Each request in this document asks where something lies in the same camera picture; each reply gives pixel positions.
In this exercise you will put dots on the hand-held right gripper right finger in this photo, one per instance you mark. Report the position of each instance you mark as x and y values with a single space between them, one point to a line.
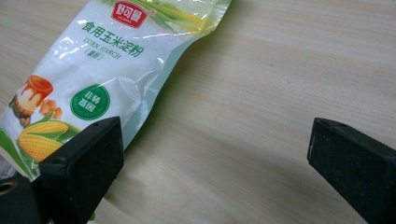
355 168

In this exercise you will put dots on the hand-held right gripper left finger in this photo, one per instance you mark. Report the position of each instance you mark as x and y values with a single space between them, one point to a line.
81 168

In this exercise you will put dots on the white corn starch bag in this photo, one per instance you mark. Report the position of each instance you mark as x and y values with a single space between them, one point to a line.
102 71

